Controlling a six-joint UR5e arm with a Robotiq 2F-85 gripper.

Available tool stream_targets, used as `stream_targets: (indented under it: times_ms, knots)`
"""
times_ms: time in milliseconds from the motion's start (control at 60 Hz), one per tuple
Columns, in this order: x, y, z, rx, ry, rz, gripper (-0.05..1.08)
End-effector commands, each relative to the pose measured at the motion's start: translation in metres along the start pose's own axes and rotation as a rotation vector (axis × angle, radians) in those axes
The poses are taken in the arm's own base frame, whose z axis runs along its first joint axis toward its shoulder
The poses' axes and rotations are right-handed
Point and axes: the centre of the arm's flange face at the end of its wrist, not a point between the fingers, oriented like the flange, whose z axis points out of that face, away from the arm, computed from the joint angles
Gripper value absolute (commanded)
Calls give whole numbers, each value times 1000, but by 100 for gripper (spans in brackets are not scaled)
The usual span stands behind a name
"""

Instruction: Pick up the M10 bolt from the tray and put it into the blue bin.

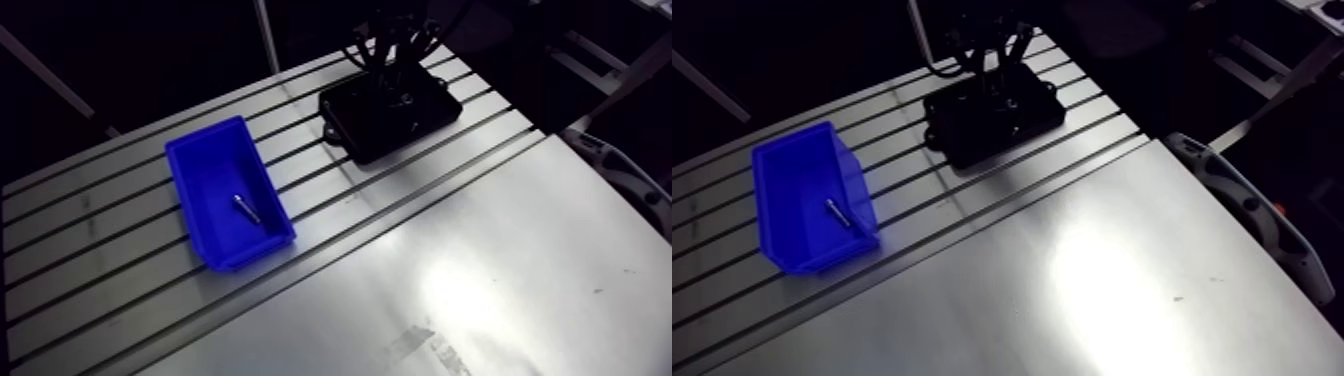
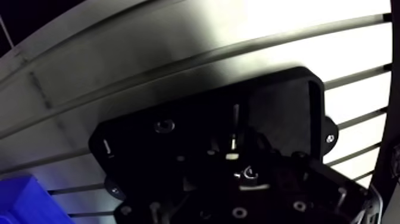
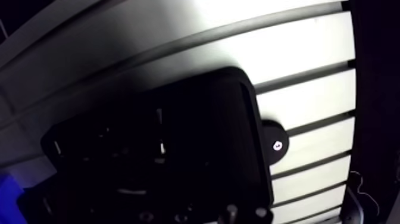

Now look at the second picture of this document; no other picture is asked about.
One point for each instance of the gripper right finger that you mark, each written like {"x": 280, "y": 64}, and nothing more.
{"x": 315, "y": 200}

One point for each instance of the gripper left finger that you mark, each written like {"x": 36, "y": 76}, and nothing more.
{"x": 162, "y": 212}

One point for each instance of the blue bin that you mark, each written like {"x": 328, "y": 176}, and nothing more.
{"x": 22, "y": 203}

